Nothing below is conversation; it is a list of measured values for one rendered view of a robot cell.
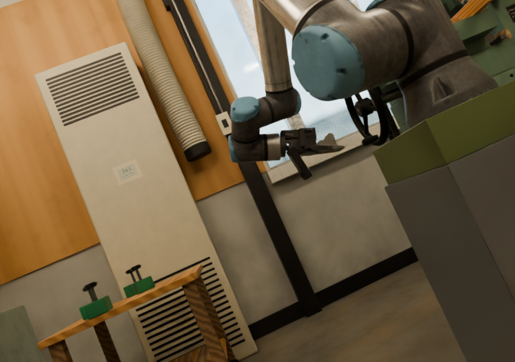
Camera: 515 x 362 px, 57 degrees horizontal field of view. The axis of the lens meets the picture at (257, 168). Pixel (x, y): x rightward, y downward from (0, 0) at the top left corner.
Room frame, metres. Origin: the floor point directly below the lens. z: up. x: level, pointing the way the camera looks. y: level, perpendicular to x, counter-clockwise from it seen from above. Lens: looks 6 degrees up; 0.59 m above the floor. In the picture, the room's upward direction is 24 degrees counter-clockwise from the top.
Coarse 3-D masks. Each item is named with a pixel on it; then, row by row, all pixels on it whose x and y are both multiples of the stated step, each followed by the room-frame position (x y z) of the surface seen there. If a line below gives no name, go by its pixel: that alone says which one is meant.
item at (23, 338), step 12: (0, 312) 2.20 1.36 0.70; (12, 312) 2.31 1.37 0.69; (24, 312) 2.43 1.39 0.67; (0, 324) 2.15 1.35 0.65; (12, 324) 2.26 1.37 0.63; (24, 324) 2.38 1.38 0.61; (0, 336) 2.11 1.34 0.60; (12, 336) 2.22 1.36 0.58; (24, 336) 2.33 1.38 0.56; (0, 348) 2.08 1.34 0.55; (12, 348) 2.18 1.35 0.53; (24, 348) 2.29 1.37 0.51; (36, 348) 2.42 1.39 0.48; (0, 360) 2.04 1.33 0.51; (12, 360) 2.14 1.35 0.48; (24, 360) 2.24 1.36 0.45; (36, 360) 2.37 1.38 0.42
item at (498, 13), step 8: (496, 0) 1.59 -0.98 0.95; (504, 0) 1.59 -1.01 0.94; (512, 0) 1.60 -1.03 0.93; (496, 8) 1.59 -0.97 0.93; (504, 8) 1.59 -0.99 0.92; (496, 16) 1.60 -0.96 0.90; (504, 16) 1.59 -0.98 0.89; (504, 24) 1.59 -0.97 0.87; (512, 24) 1.59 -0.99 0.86; (496, 32) 1.63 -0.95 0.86; (512, 32) 1.59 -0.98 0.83
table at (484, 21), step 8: (488, 8) 1.41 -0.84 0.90; (472, 16) 1.40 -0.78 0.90; (480, 16) 1.41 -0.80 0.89; (488, 16) 1.41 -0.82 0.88; (456, 24) 1.40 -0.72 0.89; (464, 24) 1.40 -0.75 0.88; (472, 24) 1.40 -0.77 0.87; (480, 24) 1.40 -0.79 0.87; (488, 24) 1.41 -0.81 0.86; (496, 24) 1.41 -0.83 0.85; (464, 32) 1.40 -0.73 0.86; (472, 32) 1.40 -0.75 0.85; (480, 32) 1.40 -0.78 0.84; (488, 32) 1.45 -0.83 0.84; (464, 40) 1.41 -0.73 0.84; (472, 40) 1.46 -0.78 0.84; (384, 88) 1.63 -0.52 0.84; (392, 88) 1.71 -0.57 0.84
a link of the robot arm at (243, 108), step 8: (248, 96) 1.44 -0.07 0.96; (232, 104) 1.42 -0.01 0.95; (240, 104) 1.41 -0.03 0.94; (248, 104) 1.41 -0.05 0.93; (256, 104) 1.41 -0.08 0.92; (264, 104) 1.43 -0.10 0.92; (232, 112) 1.41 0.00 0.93; (240, 112) 1.39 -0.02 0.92; (248, 112) 1.39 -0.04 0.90; (256, 112) 1.40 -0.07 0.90; (264, 112) 1.43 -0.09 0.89; (232, 120) 1.43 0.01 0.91; (240, 120) 1.41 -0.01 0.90; (248, 120) 1.41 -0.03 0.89; (256, 120) 1.42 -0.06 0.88; (264, 120) 1.44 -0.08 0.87; (232, 128) 1.45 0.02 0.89; (240, 128) 1.43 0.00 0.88; (248, 128) 1.43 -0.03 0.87; (256, 128) 1.45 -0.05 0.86; (232, 136) 1.48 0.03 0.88; (240, 136) 1.45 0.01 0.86; (248, 136) 1.45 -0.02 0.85; (256, 136) 1.47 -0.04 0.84
